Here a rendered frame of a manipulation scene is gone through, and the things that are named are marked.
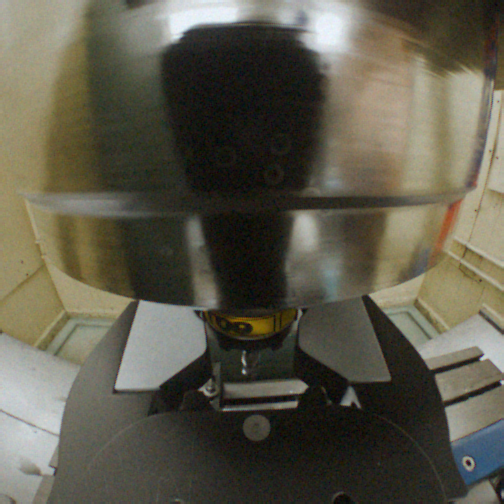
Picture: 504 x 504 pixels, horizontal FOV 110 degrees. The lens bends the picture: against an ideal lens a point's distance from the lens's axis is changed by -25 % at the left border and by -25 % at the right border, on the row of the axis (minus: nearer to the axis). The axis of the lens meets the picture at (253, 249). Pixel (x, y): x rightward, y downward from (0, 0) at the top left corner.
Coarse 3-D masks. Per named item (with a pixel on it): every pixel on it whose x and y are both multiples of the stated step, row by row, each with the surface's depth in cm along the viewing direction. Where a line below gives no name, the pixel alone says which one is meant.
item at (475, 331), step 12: (480, 312) 78; (468, 324) 79; (480, 324) 76; (492, 324) 72; (444, 336) 81; (456, 336) 78; (468, 336) 75; (480, 336) 72; (492, 336) 69; (420, 348) 83; (432, 348) 80; (444, 348) 77; (456, 348) 74; (480, 348) 69; (492, 348) 66; (492, 360) 63
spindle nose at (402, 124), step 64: (0, 0) 2; (64, 0) 2; (128, 0) 2; (192, 0) 2; (256, 0) 2; (320, 0) 2; (384, 0) 2; (448, 0) 2; (0, 64) 2; (64, 64) 2; (128, 64) 2; (192, 64) 2; (256, 64) 2; (320, 64) 2; (384, 64) 2; (448, 64) 2; (64, 128) 2; (128, 128) 2; (192, 128) 2; (256, 128) 2; (320, 128) 2; (384, 128) 2; (448, 128) 2; (64, 192) 3; (128, 192) 2; (192, 192) 2; (256, 192) 2; (320, 192) 2; (384, 192) 3; (448, 192) 3; (64, 256) 4; (128, 256) 3; (192, 256) 3; (256, 256) 3; (320, 256) 3; (384, 256) 3
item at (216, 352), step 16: (208, 336) 75; (288, 336) 76; (224, 352) 78; (240, 352) 78; (272, 352) 79; (288, 352) 80; (224, 368) 82; (240, 368) 82; (272, 368) 83; (288, 368) 84
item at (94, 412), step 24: (120, 336) 7; (96, 360) 6; (120, 360) 6; (72, 384) 5; (96, 384) 5; (72, 408) 5; (96, 408) 5; (120, 408) 5; (144, 408) 5; (168, 408) 6; (72, 432) 4; (96, 432) 4; (72, 456) 4; (72, 480) 3
